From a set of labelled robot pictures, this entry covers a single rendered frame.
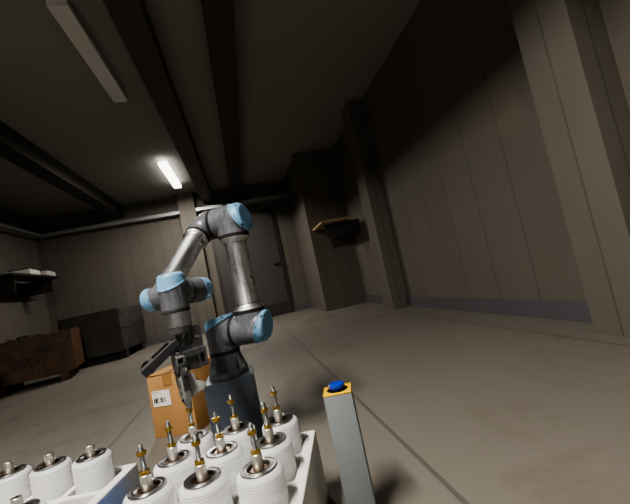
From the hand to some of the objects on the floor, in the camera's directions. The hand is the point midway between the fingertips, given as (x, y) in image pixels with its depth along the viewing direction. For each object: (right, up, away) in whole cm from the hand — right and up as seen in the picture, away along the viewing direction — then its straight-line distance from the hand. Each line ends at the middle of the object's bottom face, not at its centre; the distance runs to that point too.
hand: (185, 403), depth 98 cm
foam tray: (+18, -30, -14) cm, 38 cm away
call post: (+47, -24, -9) cm, 54 cm away
